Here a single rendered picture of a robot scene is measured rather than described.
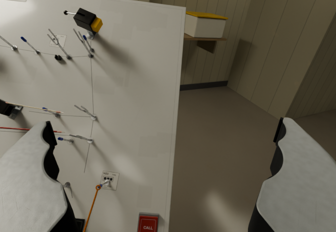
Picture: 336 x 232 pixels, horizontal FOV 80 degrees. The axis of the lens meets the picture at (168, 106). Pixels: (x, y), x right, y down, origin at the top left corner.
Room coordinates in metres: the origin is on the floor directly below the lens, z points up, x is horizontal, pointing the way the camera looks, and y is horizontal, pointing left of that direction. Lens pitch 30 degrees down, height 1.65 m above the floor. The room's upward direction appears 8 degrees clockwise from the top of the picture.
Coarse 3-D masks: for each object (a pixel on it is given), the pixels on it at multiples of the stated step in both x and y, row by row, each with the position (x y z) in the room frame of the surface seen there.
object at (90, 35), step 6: (66, 12) 0.68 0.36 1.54; (78, 12) 0.66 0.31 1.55; (84, 12) 0.66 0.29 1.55; (90, 12) 0.67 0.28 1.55; (78, 18) 0.65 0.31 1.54; (84, 18) 0.65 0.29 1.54; (90, 18) 0.65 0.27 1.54; (78, 24) 0.66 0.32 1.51; (84, 24) 0.65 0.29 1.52; (90, 24) 0.64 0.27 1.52; (90, 30) 0.66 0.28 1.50; (90, 36) 0.70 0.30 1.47
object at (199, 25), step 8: (192, 16) 3.01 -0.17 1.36; (200, 16) 2.92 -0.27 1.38; (208, 16) 2.98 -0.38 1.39; (216, 16) 3.04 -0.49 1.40; (192, 24) 2.98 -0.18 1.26; (200, 24) 2.94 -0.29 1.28; (208, 24) 3.00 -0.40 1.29; (216, 24) 3.06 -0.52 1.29; (224, 24) 3.13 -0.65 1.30; (184, 32) 3.15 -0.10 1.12; (192, 32) 2.95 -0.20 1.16; (200, 32) 2.95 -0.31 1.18; (208, 32) 3.02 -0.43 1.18; (216, 32) 3.08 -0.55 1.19
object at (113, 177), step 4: (104, 172) 0.41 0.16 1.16; (108, 172) 0.41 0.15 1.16; (112, 172) 0.41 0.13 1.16; (116, 172) 0.41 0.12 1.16; (104, 176) 0.40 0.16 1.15; (108, 176) 0.40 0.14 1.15; (112, 176) 0.40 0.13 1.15; (116, 176) 0.40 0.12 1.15; (100, 180) 0.39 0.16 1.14; (104, 180) 0.39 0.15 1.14; (112, 180) 0.39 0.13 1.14; (116, 180) 0.40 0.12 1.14; (104, 184) 0.38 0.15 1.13; (108, 184) 0.38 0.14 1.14; (112, 184) 0.39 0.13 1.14; (116, 184) 0.39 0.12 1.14; (104, 188) 0.38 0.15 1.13; (108, 188) 0.38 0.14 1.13; (112, 188) 0.38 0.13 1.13
